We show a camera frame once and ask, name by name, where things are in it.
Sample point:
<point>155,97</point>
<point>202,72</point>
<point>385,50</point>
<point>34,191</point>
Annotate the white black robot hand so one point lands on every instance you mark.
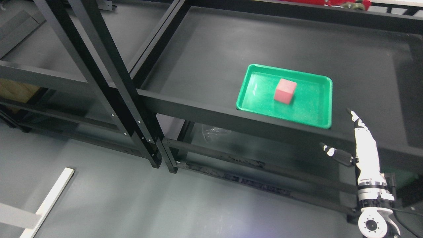
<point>366,158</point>

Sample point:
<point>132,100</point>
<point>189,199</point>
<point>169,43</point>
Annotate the pink cube block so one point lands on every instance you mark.
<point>285,91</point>

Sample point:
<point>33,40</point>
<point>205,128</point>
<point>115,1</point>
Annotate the green plastic tray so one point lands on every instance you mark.
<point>311,104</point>

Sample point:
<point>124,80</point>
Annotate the black metal shelf left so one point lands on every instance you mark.
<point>47,86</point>

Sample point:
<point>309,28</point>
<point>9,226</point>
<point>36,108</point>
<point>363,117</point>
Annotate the red metal beam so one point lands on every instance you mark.
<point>362,5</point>

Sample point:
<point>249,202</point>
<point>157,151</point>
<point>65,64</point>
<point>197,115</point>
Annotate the clear plastic bag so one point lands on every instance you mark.
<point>211,133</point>

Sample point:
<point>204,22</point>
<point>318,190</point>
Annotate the white table with T-leg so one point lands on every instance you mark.
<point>31,222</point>

